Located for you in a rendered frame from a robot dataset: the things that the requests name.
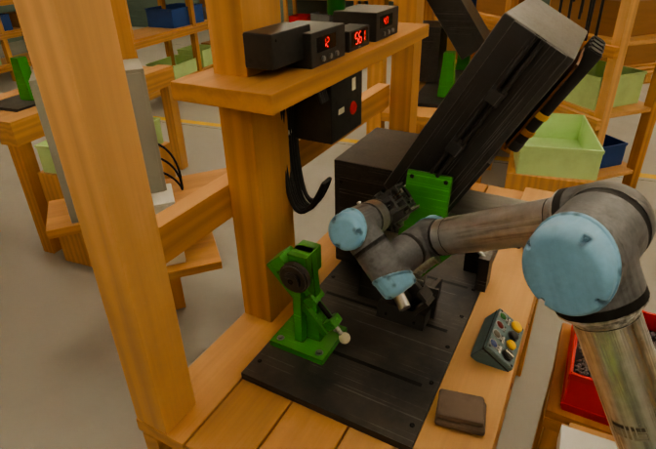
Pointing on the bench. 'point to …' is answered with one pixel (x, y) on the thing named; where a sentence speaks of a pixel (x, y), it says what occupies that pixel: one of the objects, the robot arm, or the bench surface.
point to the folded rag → (461, 412)
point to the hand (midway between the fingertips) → (400, 204)
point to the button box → (488, 354)
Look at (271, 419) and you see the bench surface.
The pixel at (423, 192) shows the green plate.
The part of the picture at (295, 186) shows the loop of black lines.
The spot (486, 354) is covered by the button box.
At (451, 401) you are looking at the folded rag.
